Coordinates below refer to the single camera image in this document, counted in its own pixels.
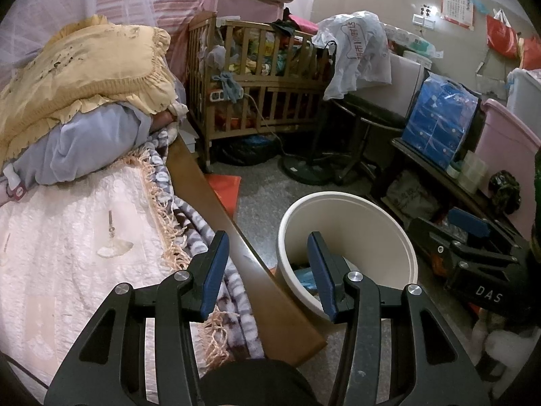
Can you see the white round bin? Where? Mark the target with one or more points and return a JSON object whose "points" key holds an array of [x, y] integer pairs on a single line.
{"points": [[380, 245]]}

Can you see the white bag under table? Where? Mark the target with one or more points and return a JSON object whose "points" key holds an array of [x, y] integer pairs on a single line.
{"points": [[410, 196]]}

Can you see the dark green patterned cloth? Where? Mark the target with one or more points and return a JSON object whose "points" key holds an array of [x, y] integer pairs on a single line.
{"points": [[505, 194]]}

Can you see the pink embroidered fringed bedspread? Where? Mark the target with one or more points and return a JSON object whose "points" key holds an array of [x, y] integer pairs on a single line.
{"points": [[63, 262]]}

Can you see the orange red floor bag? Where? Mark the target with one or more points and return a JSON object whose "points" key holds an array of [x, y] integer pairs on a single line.
{"points": [[226, 190]]}

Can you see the red framed wall poster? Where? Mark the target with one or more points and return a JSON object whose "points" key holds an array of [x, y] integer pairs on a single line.
{"points": [[456, 6]]}

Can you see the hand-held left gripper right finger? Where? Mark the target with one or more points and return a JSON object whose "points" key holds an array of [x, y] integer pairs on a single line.
{"points": [[321, 279]]}

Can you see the purple white patterned fleece blanket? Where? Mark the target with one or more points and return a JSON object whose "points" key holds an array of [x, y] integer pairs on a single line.
{"points": [[198, 215]]}

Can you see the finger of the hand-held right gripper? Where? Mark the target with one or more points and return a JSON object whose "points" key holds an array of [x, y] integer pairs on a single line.
{"points": [[469, 222], [435, 241]]}

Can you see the pink storage box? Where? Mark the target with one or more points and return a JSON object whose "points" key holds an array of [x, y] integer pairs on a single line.
{"points": [[241, 6]]}

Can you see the white wall switches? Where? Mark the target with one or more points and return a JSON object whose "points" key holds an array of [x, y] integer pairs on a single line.
{"points": [[422, 19]]}

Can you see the wooden crib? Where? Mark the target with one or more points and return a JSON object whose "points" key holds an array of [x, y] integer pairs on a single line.
{"points": [[236, 131]]}

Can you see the white printed plastic bag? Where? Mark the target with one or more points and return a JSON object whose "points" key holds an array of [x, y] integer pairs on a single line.
{"points": [[363, 55]]}

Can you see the black plastic bag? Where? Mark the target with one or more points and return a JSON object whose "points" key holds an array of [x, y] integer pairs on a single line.
{"points": [[245, 152]]}

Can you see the blue tissue package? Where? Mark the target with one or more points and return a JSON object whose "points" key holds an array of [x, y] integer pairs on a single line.
{"points": [[439, 122]]}

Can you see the black fan stand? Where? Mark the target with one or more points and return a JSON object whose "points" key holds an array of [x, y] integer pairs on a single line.
{"points": [[304, 171]]}

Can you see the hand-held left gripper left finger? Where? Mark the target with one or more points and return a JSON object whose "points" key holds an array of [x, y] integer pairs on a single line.
{"points": [[213, 270]]}

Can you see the dark low table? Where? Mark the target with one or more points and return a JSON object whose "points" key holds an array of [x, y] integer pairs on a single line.
{"points": [[418, 152]]}

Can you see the red hanging bag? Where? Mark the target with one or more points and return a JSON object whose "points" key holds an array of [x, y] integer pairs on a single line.
{"points": [[501, 36], [530, 53]]}

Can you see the wooden bed frame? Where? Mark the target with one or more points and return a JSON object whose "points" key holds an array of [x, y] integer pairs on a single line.
{"points": [[262, 287]]}

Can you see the clear plastic cups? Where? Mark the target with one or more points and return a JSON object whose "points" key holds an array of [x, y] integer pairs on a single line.
{"points": [[473, 173]]}

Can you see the stack of tissue packs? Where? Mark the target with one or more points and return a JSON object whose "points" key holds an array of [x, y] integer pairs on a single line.
{"points": [[414, 42]]}

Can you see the white cabinet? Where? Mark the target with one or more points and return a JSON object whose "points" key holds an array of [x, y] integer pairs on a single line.
{"points": [[405, 84]]}

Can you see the yellow frilled pillow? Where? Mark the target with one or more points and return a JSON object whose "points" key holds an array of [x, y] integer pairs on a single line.
{"points": [[84, 72]]}

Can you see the pink plastic tub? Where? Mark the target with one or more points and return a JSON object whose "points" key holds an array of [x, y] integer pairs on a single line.
{"points": [[507, 143]]}

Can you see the grey fleece blanket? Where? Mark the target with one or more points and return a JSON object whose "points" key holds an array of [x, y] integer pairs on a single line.
{"points": [[84, 143]]}

